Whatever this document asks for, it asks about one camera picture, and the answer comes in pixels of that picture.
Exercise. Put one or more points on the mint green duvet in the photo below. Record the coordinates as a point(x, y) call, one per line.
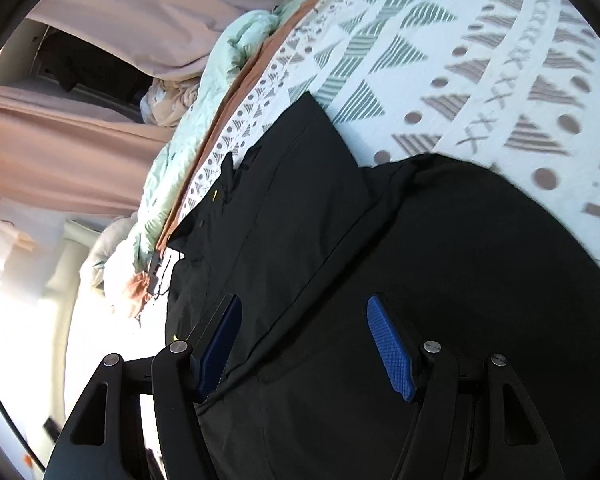
point(237, 45)

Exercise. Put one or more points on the orange crumpled cloth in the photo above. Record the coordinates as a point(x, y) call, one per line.
point(138, 292)

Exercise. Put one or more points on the grey white pillow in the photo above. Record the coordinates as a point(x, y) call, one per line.
point(92, 270)

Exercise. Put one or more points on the black power adapter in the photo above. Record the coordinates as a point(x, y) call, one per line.
point(154, 265)

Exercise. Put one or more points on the beige clothes pile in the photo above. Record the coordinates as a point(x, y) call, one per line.
point(165, 102)

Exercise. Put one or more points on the cream padded headboard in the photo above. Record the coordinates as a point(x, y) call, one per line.
point(61, 291)

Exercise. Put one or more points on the left pink curtain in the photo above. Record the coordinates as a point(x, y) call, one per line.
point(72, 156)

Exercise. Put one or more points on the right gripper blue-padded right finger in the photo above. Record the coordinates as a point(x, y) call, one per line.
point(472, 417)

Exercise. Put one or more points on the large black jacket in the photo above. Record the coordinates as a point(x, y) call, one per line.
point(304, 236)

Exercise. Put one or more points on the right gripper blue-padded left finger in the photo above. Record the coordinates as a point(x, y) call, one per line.
point(103, 436)

